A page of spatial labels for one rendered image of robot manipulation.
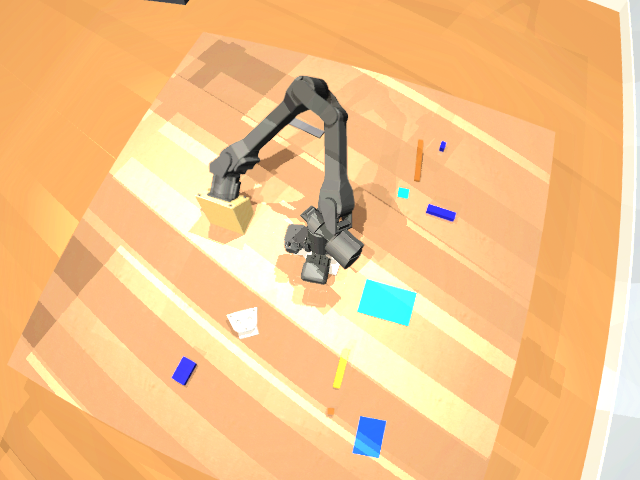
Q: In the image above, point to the orange long thin bar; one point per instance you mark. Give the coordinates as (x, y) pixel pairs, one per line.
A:
(418, 160)

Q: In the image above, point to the cyan flat rectangular plate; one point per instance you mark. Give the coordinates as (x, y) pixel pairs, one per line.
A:
(387, 302)

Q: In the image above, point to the yellow rectangular bar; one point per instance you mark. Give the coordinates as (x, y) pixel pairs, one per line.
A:
(340, 369)

